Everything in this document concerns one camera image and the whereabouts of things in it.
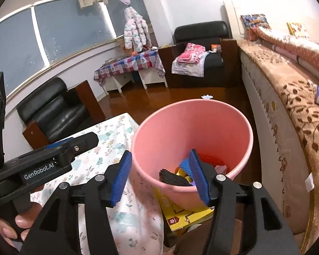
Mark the yellow sponge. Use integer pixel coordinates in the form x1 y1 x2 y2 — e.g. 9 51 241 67
175 167 192 181

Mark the brown leaf-print blanket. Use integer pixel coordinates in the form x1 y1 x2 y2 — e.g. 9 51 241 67
239 38 319 208

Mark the black armchair with wooden arms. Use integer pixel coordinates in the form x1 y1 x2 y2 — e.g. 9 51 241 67
16 77 106 150
158 21 241 89

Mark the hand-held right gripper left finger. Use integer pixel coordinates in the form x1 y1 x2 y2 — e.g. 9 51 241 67
20 150 132 255

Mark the colourful printed pillow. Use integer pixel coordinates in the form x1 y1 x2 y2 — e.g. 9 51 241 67
241 14 272 31

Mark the pastel puffer jacket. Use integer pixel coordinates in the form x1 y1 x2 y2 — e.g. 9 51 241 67
124 7 152 52

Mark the rolled pink mat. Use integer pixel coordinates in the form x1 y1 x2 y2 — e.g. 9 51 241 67
272 44 319 71

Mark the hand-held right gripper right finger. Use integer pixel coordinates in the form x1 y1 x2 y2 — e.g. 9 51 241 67
187 149 301 255

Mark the yellow printed pillow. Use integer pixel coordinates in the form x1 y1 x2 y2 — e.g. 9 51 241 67
287 22 310 40

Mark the orange polka-dot quilt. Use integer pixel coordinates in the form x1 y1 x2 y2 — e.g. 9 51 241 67
248 27 319 69

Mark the black textured pad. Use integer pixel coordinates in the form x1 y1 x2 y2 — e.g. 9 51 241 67
159 168 193 187

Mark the checked tablecloth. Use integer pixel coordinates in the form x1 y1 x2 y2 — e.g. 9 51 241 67
94 50 166 85

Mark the pale printed cloth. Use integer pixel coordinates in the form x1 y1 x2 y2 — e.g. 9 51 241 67
171 51 210 77

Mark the person's left hand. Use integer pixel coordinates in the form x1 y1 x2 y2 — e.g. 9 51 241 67
0 186 44 243

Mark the dark curved window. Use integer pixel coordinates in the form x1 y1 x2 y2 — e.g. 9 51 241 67
0 0 152 99

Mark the yellow cardboard box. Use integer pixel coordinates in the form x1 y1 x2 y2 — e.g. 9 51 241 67
154 187 216 232

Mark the red wrapper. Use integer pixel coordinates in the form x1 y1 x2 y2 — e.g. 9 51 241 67
198 153 225 166

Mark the white side table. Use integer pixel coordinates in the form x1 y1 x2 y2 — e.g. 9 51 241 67
104 73 135 94
138 68 168 89

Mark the pink folded clothing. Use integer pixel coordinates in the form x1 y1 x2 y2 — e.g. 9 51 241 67
178 42 206 64

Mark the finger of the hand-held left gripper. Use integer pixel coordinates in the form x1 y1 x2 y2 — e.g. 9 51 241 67
44 139 70 151
56 132 99 166

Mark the pink plastic bucket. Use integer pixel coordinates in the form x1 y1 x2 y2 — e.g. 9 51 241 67
130 99 254 211

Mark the white bed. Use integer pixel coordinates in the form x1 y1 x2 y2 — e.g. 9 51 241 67
223 0 319 253

